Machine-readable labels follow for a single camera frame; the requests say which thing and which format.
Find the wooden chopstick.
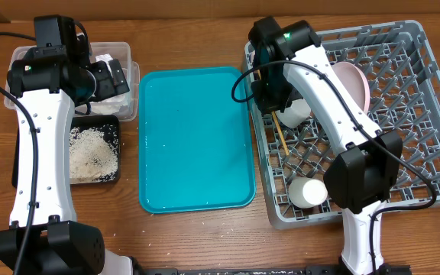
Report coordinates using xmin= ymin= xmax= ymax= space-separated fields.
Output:
xmin=271 ymin=112 xmax=290 ymax=157

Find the white napkin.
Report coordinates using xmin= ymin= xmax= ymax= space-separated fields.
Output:
xmin=89 ymin=53 xmax=133 ymax=117

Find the grey shallow bowl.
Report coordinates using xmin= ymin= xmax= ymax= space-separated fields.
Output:
xmin=276 ymin=99 xmax=312 ymax=128

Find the large white plate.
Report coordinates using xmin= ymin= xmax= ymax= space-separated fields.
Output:
xmin=332 ymin=62 xmax=370 ymax=114

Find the white paper cup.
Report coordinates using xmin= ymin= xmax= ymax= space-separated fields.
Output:
xmin=288 ymin=177 xmax=328 ymax=209

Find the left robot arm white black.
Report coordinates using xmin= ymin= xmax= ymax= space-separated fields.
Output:
xmin=0 ymin=15 xmax=141 ymax=274

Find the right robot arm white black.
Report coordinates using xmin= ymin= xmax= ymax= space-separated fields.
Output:
xmin=248 ymin=17 xmax=403 ymax=274

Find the clear plastic waste bin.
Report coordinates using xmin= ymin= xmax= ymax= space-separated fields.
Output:
xmin=7 ymin=43 xmax=131 ymax=123

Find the black waste tray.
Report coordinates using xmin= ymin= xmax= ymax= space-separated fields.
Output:
xmin=11 ymin=114 xmax=121 ymax=189

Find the grey dishwasher rack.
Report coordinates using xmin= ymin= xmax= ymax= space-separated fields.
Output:
xmin=248 ymin=20 xmax=440 ymax=230

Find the pile of rice grains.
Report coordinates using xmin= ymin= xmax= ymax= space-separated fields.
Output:
xmin=69 ymin=128 xmax=118 ymax=184

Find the teal serving tray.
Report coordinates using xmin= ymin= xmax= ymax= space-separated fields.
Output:
xmin=137 ymin=66 xmax=257 ymax=214

